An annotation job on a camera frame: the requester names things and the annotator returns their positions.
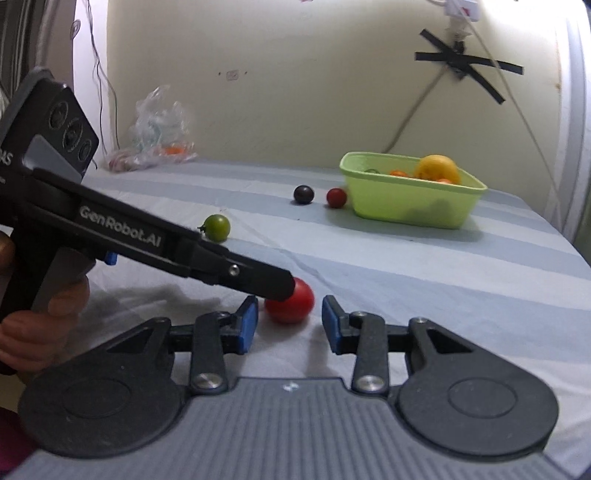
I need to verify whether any light green plastic basket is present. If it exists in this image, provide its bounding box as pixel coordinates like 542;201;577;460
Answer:
339;152;488;229

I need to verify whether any person's left hand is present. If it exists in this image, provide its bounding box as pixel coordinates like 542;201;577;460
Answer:
0;230;92;375

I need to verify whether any small red cherry tomato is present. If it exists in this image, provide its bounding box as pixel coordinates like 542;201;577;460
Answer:
325;187;348;209

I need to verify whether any large yellow grapefruit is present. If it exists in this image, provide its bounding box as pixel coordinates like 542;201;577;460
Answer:
414;154;461;185

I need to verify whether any large red tomato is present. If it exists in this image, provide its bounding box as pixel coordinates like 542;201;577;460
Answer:
264;278;315;324

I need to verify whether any striped blue white bedsheet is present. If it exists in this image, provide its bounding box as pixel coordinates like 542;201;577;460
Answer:
64;160;590;476

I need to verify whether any white cable on wall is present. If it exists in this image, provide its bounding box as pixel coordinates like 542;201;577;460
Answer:
454;0;567;232

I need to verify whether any clear plastic bag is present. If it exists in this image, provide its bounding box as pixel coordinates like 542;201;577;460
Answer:
103;85;198;173

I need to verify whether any black tape cross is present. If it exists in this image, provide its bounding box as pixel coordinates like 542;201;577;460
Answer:
415;29;524;105

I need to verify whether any green cherry tomato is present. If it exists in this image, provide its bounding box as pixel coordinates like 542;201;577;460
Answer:
199;214;231;243

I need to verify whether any white power adapter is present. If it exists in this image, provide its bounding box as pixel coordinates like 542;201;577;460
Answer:
432;0;481;28

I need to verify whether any grey cable on wall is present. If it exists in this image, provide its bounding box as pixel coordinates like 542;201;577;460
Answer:
382;41;465;154

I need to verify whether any dark purple cherry tomato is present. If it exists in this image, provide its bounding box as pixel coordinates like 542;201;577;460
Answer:
293;185;315;205

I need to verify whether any orange oval tomato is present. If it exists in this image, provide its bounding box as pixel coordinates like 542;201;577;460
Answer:
389;170;410;178

